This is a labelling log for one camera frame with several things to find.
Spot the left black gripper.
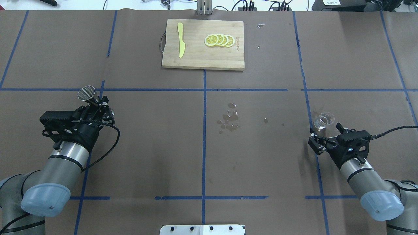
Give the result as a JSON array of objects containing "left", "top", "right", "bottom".
[{"left": 40, "top": 95, "right": 115, "bottom": 151}]

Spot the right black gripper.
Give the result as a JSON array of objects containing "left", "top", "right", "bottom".
[{"left": 308, "top": 122, "right": 372, "bottom": 170}]

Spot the clear glass measuring cup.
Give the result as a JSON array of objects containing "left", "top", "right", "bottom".
[{"left": 313, "top": 112, "right": 335, "bottom": 130}]

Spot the steel double jigger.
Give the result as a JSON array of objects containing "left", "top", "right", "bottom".
[{"left": 77, "top": 86, "right": 103, "bottom": 115}]

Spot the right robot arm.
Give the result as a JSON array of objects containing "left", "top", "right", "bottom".
[{"left": 308, "top": 123, "right": 418, "bottom": 235}]

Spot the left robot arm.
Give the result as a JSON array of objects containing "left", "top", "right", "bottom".
[{"left": 1, "top": 95, "right": 121, "bottom": 235}]

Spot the yellow plastic knife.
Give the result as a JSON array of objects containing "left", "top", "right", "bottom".
[{"left": 177, "top": 22, "right": 186, "bottom": 58}]

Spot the bamboo cutting board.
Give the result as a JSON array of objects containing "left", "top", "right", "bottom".
[{"left": 162, "top": 18, "right": 245, "bottom": 71}]

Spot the lemon slice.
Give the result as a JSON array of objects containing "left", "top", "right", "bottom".
[
  {"left": 204, "top": 34, "right": 218, "bottom": 47},
  {"left": 224, "top": 35, "right": 235, "bottom": 48},
  {"left": 215, "top": 33, "right": 225, "bottom": 46},
  {"left": 219, "top": 35, "right": 229, "bottom": 47}
]

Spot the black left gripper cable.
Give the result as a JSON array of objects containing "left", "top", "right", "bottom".
[{"left": 70, "top": 119, "right": 121, "bottom": 172}]

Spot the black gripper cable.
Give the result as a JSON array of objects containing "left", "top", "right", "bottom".
[
  {"left": 369, "top": 125, "right": 418, "bottom": 140},
  {"left": 70, "top": 119, "right": 121, "bottom": 172}
]

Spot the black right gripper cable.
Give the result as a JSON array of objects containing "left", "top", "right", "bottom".
[{"left": 369, "top": 125, "right": 418, "bottom": 140}]

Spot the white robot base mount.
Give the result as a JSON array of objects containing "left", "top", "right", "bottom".
[{"left": 159, "top": 224, "right": 246, "bottom": 235}]

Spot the aluminium frame post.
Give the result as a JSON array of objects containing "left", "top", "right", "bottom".
[{"left": 196, "top": 0, "right": 213, "bottom": 15}]

